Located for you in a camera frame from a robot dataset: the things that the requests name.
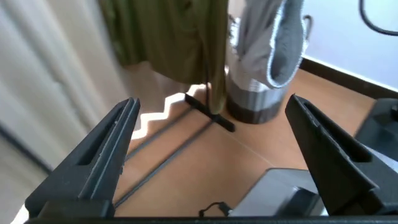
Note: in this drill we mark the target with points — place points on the white laundry basket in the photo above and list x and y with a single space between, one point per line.
255 102

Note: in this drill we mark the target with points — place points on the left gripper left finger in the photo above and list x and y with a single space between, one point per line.
105 182

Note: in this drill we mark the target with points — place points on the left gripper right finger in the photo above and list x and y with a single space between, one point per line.
331 169

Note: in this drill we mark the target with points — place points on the green shirt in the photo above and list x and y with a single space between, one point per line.
168 37

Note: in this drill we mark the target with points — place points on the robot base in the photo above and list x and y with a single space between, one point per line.
273 193

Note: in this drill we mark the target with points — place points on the black clothes rack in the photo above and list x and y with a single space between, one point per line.
217 119

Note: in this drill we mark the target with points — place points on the pale grey garment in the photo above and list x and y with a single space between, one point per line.
286 46

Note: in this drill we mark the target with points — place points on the beige curtain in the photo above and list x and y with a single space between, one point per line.
46 62

